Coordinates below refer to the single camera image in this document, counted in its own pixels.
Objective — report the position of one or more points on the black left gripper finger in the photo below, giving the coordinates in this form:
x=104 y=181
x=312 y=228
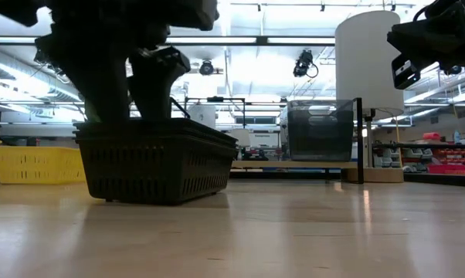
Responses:
x=153 y=85
x=101 y=89

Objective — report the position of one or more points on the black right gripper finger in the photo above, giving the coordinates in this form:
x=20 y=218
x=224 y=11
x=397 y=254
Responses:
x=405 y=71
x=410 y=38

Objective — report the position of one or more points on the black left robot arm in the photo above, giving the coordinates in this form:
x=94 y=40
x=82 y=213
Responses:
x=8 y=9

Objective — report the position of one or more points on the white cylindrical table lamp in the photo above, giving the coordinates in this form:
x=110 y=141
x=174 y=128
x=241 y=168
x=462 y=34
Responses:
x=367 y=58

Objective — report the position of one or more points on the round black ceiling fixture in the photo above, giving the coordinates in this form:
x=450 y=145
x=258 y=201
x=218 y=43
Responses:
x=206 y=68

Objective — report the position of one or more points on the white cylindrical container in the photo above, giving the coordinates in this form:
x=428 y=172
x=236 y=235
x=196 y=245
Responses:
x=203 y=116

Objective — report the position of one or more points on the storage rack with red bins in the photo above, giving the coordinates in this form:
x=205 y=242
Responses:
x=449 y=158

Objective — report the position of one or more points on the translucent grey storage bin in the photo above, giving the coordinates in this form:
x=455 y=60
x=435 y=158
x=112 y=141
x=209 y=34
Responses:
x=321 y=135

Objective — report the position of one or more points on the thin black metal frame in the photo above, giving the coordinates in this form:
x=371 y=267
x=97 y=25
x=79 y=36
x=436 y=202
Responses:
x=215 y=99

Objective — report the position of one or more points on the black hanging camera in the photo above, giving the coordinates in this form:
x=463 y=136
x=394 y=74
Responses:
x=304 y=62

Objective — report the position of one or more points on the black overhead frame bar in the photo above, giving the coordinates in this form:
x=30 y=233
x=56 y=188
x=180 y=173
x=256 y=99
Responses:
x=261 y=40

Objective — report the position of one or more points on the black frame wooden shelf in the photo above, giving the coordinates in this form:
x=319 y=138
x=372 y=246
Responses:
x=294 y=165

